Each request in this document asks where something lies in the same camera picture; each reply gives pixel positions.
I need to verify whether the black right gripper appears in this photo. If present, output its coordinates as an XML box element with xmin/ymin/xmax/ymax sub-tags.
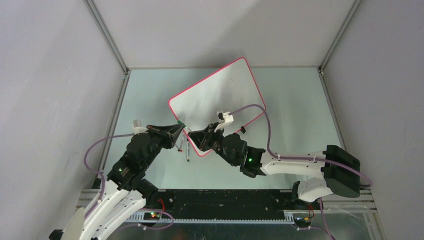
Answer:
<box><xmin>189</xmin><ymin>122</ymin><xmax>238</xmax><ymax>167</ymax></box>

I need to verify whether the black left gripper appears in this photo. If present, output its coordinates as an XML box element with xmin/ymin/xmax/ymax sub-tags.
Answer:
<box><xmin>142</xmin><ymin>123</ymin><xmax>185</xmax><ymax>169</ymax></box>

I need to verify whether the green whiteboard marker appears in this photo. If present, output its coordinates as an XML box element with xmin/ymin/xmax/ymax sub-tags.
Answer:
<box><xmin>177</xmin><ymin>120</ymin><xmax>192</xmax><ymax>134</ymax></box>

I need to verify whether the pink-framed whiteboard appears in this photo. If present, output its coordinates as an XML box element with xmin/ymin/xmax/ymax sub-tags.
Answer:
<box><xmin>168</xmin><ymin>57</ymin><xmax>267</xmax><ymax>135</ymax></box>

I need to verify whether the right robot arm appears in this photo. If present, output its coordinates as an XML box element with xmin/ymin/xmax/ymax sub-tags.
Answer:
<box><xmin>187</xmin><ymin>123</ymin><xmax>361</xmax><ymax>209</ymax></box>

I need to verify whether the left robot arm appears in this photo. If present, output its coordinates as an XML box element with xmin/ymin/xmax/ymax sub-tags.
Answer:
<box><xmin>48</xmin><ymin>120</ymin><xmax>185</xmax><ymax>240</ymax></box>

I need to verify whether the blue-capped whiteboard marker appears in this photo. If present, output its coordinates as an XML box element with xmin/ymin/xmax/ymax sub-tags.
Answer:
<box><xmin>186</xmin><ymin>140</ymin><xmax>190</xmax><ymax>162</ymax></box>

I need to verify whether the red-capped whiteboard marker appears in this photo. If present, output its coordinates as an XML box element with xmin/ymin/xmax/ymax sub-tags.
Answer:
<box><xmin>178</xmin><ymin>134</ymin><xmax>185</xmax><ymax>152</ymax></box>

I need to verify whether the left electronics board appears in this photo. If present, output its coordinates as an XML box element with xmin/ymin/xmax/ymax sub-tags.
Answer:
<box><xmin>143</xmin><ymin>211</ymin><xmax>162</xmax><ymax>222</ymax></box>

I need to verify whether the electronics board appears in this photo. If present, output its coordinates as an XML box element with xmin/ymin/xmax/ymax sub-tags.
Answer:
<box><xmin>143</xmin><ymin>211</ymin><xmax>162</xmax><ymax>222</ymax></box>
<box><xmin>293</xmin><ymin>217</ymin><xmax>312</xmax><ymax>229</ymax></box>

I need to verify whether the right electronics board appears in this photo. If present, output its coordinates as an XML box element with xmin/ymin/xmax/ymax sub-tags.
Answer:
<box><xmin>293</xmin><ymin>217</ymin><xmax>312</xmax><ymax>229</ymax></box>

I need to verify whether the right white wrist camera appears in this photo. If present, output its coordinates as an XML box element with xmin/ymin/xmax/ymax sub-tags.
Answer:
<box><xmin>214</xmin><ymin>111</ymin><xmax>234</xmax><ymax>132</ymax></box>

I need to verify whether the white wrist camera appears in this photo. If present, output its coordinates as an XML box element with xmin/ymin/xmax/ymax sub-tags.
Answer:
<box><xmin>214</xmin><ymin>111</ymin><xmax>234</xmax><ymax>132</ymax></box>
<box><xmin>132</xmin><ymin>119</ymin><xmax>148</xmax><ymax>135</ymax></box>

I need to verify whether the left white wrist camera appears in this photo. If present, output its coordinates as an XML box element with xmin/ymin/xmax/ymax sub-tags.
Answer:
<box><xmin>132</xmin><ymin>119</ymin><xmax>148</xmax><ymax>135</ymax></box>

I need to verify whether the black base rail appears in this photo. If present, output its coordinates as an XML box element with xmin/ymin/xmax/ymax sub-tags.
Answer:
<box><xmin>146</xmin><ymin>189</ymin><xmax>320</xmax><ymax>221</ymax></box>

